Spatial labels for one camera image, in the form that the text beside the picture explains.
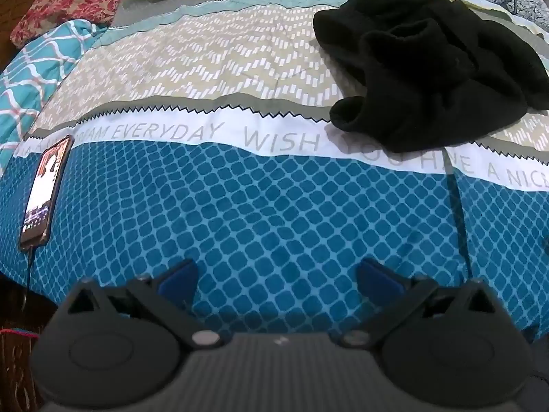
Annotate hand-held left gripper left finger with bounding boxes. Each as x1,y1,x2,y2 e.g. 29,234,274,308
58,259,224,350

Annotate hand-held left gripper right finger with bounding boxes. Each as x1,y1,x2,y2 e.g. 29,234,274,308
341,259,499,349

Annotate black pants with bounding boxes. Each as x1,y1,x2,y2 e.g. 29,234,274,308
314,0,549,154

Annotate blue beige patterned bedspread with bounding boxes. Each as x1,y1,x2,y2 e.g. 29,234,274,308
0,0,549,344

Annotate black smartphone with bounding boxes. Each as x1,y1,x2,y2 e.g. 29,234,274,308
18,135,73,252

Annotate dark wooden side panel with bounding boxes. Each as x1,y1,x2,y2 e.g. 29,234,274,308
0,279,58,412

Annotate teal lattice pattern pillow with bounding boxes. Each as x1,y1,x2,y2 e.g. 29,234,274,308
0,20,106,144

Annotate black phone cable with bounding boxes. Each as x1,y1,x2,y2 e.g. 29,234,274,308
23,247,37,310

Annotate red cord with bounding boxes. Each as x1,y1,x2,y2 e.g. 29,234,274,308
0,327,40,339

